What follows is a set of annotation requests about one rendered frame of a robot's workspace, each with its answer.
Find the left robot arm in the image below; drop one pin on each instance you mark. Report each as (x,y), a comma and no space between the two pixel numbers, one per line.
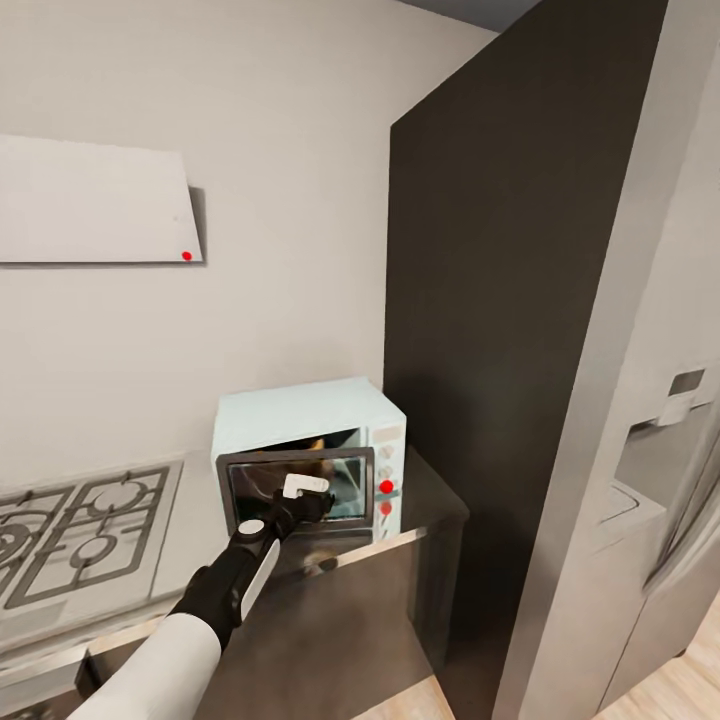
(167,676)

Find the microwave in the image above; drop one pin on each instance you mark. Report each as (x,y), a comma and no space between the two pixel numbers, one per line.
(364,435)

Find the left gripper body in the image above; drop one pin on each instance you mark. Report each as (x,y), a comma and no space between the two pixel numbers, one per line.
(304,508)

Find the popcorn bag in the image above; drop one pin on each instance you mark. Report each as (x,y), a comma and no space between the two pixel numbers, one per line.
(316,442)

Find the oven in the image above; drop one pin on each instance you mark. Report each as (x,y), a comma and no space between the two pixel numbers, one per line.
(54,695)

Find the range hood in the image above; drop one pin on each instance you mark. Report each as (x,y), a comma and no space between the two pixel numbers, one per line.
(77,201)

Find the fridge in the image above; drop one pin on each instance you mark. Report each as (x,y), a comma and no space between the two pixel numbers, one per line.
(552,334)

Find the burner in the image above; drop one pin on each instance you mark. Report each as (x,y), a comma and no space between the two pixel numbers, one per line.
(82,549)

